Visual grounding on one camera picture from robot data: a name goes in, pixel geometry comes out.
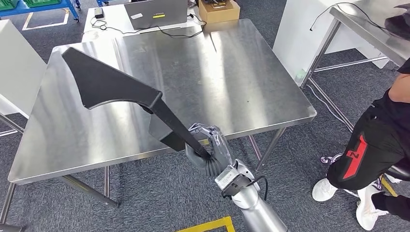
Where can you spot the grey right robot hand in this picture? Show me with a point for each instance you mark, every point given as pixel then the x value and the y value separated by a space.
pixel 221 147

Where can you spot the black plastic bracket panel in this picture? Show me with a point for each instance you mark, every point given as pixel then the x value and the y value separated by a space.
pixel 105 80

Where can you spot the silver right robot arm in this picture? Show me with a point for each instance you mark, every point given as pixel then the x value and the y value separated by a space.
pixel 259 214

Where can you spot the person's right forearm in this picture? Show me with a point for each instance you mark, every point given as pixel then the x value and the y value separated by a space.
pixel 400 89

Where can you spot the stainless steel workbench table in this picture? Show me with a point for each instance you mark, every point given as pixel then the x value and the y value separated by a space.
pixel 224 80

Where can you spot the yellow floor tape square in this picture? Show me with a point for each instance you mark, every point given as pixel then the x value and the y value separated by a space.
pixel 389 187
pixel 208 224

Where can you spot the brown cardboard box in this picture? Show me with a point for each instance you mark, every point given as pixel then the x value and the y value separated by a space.
pixel 219 14

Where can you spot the white partition panel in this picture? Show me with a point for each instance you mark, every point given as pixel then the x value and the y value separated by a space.
pixel 19 64
pixel 298 38

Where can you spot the grey laptop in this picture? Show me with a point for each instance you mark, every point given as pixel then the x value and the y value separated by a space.
pixel 153 14

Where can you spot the person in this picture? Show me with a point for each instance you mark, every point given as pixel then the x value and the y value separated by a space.
pixel 378 150

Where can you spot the white desk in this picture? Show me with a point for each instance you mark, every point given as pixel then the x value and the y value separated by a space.
pixel 112 22

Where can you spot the black power adapter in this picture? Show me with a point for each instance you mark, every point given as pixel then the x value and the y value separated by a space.
pixel 98 12

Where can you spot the green plastic bin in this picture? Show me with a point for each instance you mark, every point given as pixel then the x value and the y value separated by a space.
pixel 8 4
pixel 41 2

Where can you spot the blue metal cart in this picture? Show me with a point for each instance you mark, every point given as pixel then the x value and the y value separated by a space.
pixel 32 10

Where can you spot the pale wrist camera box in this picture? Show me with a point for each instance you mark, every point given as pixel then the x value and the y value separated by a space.
pixel 229 179

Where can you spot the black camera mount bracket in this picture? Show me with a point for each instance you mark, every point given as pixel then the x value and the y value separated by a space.
pixel 240 185

